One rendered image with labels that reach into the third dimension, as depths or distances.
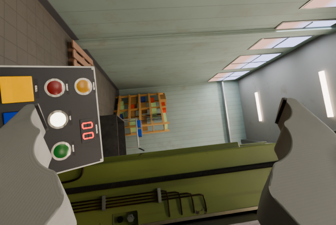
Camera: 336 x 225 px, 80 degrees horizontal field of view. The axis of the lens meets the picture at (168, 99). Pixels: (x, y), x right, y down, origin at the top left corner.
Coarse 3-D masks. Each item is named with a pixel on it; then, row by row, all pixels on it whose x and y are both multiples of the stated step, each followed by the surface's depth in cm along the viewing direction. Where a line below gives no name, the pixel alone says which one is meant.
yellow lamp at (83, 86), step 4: (80, 80) 68; (84, 80) 68; (76, 84) 67; (80, 84) 68; (84, 84) 68; (88, 84) 69; (80, 88) 68; (84, 88) 68; (88, 88) 69; (84, 92) 68
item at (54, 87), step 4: (48, 84) 62; (52, 84) 63; (56, 84) 63; (60, 84) 64; (48, 88) 62; (52, 88) 63; (56, 88) 63; (60, 88) 64; (52, 92) 63; (56, 92) 63; (60, 92) 64
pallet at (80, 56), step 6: (72, 42) 372; (72, 48) 382; (78, 48) 403; (72, 54) 370; (78, 54) 399; (84, 54) 441; (72, 60) 369; (78, 60) 396; (84, 60) 437; (90, 60) 487
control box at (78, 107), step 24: (0, 72) 56; (24, 72) 59; (48, 72) 63; (72, 72) 67; (0, 96) 56; (48, 96) 62; (72, 96) 66; (96, 96) 71; (0, 120) 55; (48, 120) 62; (72, 120) 66; (96, 120) 71; (48, 144) 62; (72, 144) 66; (96, 144) 70; (72, 168) 66
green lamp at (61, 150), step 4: (60, 144) 64; (64, 144) 64; (56, 148) 63; (60, 148) 63; (64, 148) 64; (68, 148) 65; (56, 152) 63; (60, 152) 63; (64, 152) 64; (56, 156) 63; (60, 156) 63; (64, 156) 64
